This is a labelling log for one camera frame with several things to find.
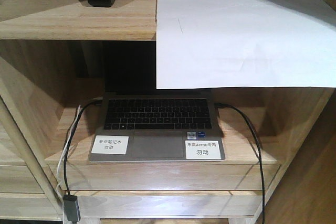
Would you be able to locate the white paper sheet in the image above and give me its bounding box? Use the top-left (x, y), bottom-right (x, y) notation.
top-left (156, 0), bottom-right (335, 89)

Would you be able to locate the grey open laptop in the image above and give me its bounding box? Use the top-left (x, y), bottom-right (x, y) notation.
top-left (89, 41), bottom-right (225, 163)

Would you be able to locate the white label sticker right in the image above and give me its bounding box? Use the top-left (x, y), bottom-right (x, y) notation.
top-left (185, 140), bottom-right (222, 160)

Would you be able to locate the white label sticker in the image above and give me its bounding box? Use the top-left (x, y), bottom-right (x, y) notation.
top-left (91, 135), bottom-right (129, 155)
top-left (185, 140), bottom-right (222, 160)

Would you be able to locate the white label sticker left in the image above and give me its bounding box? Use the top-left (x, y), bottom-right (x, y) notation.
top-left (91, 135), bottom-right (129, 155)

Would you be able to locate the wooden shelf unit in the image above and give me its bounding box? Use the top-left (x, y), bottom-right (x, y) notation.
top-left (1, 0), bottom-right (335, 223)

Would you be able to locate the grey usb hub adapter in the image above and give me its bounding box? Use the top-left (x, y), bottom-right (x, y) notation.
top-left (63, 194), bottom-right (81, 222)

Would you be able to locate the black cable right of laptop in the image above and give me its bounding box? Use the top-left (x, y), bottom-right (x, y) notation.
top-left (214, 102), bottom-right (266, 224)

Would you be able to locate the black cable of laptop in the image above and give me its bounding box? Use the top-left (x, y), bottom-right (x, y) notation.
top-left (62, 100), bottom-right (103, 196)
top-left (214, 102), bottom-right (266, 224)

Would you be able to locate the black cable left of laptop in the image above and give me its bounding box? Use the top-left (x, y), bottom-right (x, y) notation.
top-left (62, 100), bottom-right (103, 196)

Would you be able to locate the white cable left of laptop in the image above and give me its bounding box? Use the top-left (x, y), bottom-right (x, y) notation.
top-left (55, 104), bottom-right (82, 201)

